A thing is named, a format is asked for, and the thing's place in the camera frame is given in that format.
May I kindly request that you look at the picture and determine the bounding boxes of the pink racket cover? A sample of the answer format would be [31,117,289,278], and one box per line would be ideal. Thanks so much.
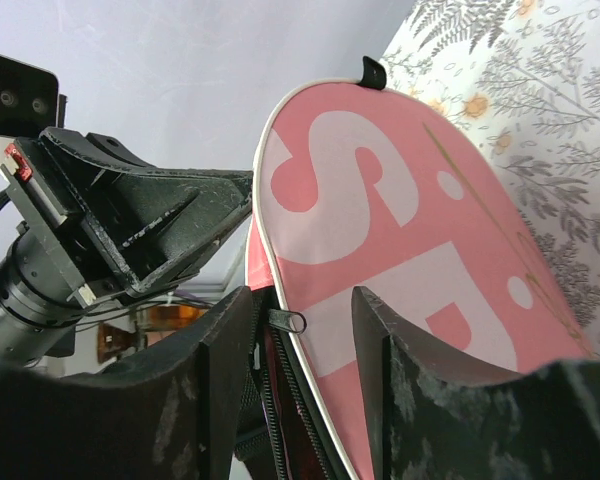
[246,58,592,479]

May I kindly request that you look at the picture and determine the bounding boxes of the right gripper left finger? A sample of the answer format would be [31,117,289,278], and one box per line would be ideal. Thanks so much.
[0,287,252,479]

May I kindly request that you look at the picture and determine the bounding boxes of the floral tablecloth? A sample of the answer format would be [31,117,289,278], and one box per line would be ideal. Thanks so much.
[383,0,600,357]

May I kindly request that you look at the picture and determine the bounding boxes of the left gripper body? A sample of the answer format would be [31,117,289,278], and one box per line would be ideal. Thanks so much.
[0,127,182,358]

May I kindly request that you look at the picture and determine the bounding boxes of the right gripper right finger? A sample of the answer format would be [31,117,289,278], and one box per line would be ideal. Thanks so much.
[351,287,600,479]

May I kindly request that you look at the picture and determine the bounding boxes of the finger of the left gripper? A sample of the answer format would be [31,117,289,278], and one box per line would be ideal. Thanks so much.
[39,128,253,295]

